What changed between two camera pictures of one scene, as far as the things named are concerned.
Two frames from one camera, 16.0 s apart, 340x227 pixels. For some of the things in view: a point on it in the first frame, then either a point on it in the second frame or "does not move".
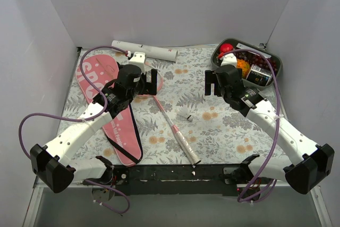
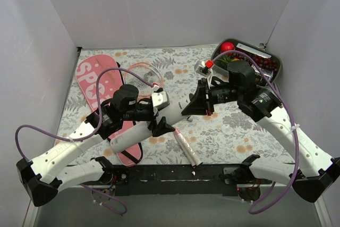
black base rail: [228, 181] does not move
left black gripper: [148, 82] -> [153, 117]
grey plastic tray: [260, 67] does not move
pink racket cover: [99, 70] does not move
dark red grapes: [256, 59] does not move
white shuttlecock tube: [151, 51] -> [135, 132]
